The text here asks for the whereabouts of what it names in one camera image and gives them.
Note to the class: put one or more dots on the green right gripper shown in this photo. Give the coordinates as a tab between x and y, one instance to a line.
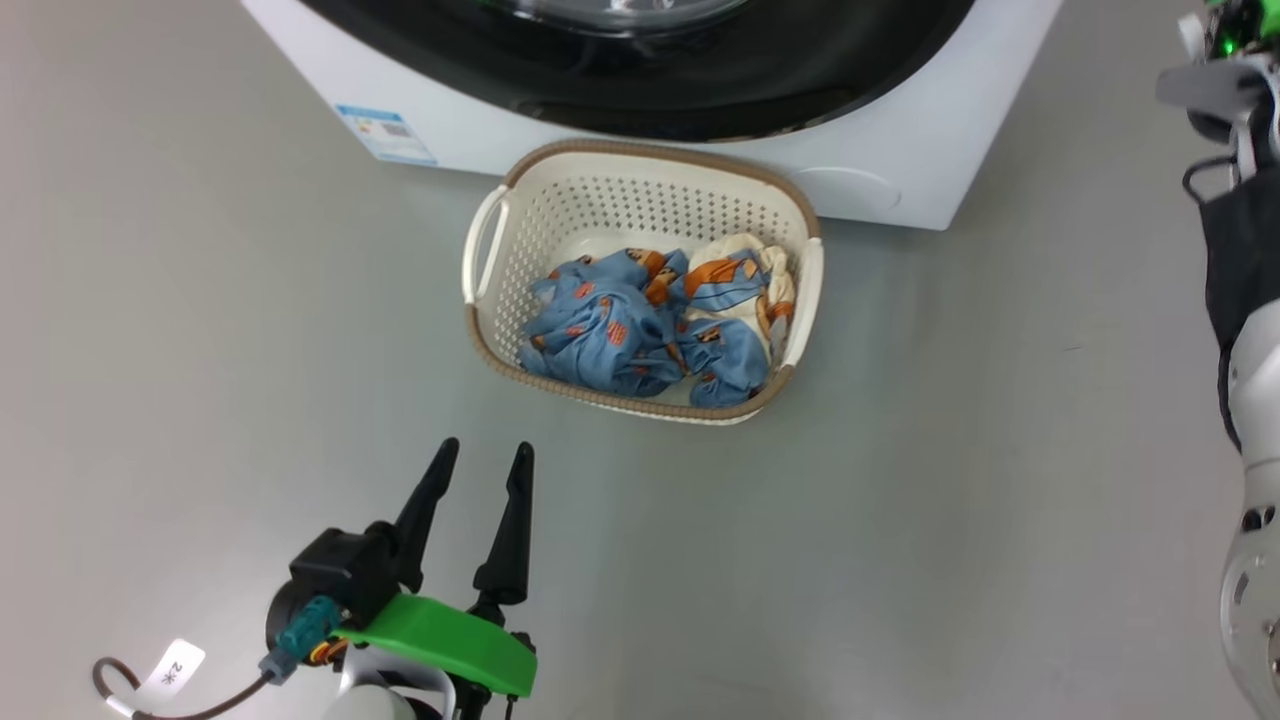
1240	28

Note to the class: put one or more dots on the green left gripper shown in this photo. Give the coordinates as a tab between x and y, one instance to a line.
450	640

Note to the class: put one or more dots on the blue bear print garment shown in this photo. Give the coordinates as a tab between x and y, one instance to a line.
600	330

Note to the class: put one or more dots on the cream orange blue garment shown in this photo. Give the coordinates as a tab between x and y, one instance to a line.
740	275

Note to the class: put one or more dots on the black round glass washer door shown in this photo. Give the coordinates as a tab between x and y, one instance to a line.
700	95

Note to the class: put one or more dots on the white front-load washing machine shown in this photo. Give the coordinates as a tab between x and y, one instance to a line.
900	120

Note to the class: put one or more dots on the cream perforated laundry basket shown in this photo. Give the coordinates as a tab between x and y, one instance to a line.
600	200

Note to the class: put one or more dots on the blue energy label sticker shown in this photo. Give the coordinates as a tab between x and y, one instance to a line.
385	135

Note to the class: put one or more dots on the round white filter cover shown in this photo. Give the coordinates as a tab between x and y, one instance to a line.
845	190

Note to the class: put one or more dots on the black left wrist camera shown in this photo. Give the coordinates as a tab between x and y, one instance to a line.
340	575

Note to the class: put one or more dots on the teal left camera connector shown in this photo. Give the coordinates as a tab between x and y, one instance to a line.
300	635

